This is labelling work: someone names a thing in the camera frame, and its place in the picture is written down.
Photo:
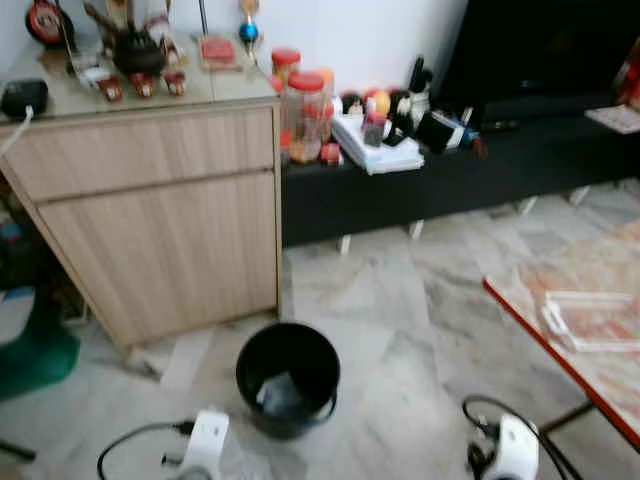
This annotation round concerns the black spray bottle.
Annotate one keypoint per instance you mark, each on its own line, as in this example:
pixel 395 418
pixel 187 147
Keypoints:
pixel 418 95

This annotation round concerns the small black device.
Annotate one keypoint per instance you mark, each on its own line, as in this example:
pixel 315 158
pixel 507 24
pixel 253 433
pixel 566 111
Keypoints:
pixel 22 97

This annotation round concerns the black low TV console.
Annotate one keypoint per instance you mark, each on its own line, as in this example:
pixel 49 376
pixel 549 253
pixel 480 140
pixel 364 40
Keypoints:
pixel 450 190

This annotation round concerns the large clear jar red lid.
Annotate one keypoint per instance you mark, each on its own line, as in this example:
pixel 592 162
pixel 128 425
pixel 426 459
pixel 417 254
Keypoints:
pixel 305 120

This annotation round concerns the black teapot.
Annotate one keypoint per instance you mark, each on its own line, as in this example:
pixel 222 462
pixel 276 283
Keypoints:
pixel 138 55

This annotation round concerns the crumpled grey plastic trash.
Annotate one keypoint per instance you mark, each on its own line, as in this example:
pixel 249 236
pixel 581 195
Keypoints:
pixel 280 397

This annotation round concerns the small jar with red lid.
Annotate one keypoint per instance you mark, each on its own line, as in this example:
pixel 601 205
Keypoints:
pixel 286 60

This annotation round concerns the light wooden sideboard cabinet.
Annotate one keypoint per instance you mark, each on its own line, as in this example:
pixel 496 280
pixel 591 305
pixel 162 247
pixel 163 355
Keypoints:
pixel 150 230

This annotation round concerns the black plastic rubbish bin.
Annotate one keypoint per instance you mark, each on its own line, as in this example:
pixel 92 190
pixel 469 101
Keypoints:
pixel 300 355

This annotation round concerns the clear plastic tray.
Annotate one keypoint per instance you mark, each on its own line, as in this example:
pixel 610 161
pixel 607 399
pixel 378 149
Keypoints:
pixel 590 320

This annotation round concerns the red figurine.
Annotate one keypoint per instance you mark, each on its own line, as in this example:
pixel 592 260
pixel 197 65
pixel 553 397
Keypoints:
pixel 630 80

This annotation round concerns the white box stack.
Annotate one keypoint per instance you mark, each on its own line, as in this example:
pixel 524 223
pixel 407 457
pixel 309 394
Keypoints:
pixel 375 155

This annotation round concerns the black and white box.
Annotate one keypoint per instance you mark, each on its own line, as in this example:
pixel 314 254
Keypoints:
pixel 440 132

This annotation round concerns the pink white paper mat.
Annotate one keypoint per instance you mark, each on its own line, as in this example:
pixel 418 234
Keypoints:
pixel 615 119

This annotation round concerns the blue gold ornament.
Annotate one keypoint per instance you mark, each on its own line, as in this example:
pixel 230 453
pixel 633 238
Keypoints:
pixel 249 30

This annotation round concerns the red-edged marble pattern table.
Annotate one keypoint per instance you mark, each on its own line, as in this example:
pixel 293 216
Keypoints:
pixel 600 270

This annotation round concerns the round red black ornament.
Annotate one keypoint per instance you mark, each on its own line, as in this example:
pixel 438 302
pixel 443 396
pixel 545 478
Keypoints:
pixel 50 22

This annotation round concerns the black flat television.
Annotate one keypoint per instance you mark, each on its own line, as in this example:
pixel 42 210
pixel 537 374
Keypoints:
pixel 540 50

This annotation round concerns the red flat box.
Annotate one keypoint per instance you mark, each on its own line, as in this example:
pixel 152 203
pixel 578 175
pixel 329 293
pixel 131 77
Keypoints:
pixel 218 50

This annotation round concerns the green plastic container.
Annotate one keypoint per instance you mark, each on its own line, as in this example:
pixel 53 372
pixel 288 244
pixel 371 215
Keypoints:
pixel 40 360

